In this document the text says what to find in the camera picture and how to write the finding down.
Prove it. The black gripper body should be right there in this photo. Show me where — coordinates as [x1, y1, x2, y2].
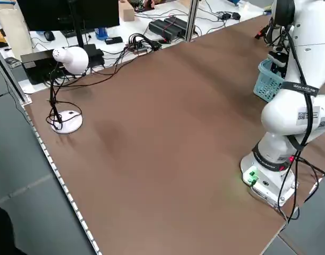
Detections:
[270, 66, 287, 79]

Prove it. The orange black barcode scanner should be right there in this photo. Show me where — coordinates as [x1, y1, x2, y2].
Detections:
[254, 26, 268, 40]

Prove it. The light blue plastic basket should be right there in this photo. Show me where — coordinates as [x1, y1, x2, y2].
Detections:
[253, 58, 285, 103]

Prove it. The black power supply box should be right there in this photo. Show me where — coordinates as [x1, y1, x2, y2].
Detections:
[164, 15, 189, 36]
[148, 19, 179, 41]

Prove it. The wooden block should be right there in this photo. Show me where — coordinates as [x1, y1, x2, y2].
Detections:
[118, 0, 135, 22]

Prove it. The blue white box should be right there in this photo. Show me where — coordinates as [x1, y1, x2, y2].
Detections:
[95, 26, 110, 41]

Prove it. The black flat device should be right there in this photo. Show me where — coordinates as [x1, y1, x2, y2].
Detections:
[84, 44, 105, 69]

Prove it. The white desk lamp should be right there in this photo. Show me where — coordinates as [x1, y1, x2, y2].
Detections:
[47, 46, 89, 134]

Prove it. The black keyboard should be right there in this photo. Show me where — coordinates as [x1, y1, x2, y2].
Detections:
[62, 27, 96, 38]

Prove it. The black computer monitor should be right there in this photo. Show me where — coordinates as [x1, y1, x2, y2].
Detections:
[16, 0, 121, 54]

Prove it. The beige cloth bag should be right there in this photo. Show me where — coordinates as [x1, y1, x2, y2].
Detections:
[0, 7, 33, 54]

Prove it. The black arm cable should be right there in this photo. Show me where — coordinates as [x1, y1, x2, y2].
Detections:
[263, 15, 325, 223]

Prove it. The aluminium frame post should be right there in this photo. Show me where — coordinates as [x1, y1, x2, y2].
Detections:
[185, 0, 199, 44]

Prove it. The black cable hub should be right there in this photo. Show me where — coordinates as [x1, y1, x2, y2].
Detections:
[128, 33, 163, 54]

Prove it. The long black cable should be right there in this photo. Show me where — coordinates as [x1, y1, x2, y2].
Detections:
[53, 47, 152, 89]

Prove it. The black lamp cable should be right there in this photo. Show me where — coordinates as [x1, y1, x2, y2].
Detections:
[46, 100, 84, 131]

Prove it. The aluminium frame rail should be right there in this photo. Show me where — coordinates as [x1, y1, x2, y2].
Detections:
[0, 42, 32, 106]

